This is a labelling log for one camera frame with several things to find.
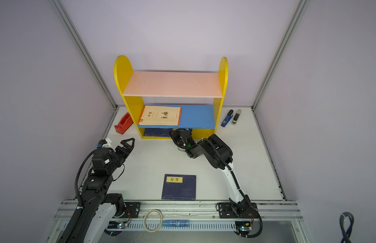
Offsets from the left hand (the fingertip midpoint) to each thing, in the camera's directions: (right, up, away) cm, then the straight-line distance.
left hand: (131, 143), depth 77 cm
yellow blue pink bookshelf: (+4, +28, +49) cm, 56 cm away
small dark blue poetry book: (+8, +4, +25) cm, 26 cm away
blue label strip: (+24, -36, -8) cm, 44 cm away
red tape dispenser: (-15, +10, +26) cm, 32 cm away
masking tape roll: (+17, -37, -7) cm, 41 cm away
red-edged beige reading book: (+11, +15, +18) cm, 26 cm away
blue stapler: (+58, +13, +33) cm, 68 cm away
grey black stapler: (+63, +12, +33) cm, 72 cm away
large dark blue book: (+25, -26, +5) cm, 36 cm away
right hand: (+16, +1, +23) cm, 29 cm away
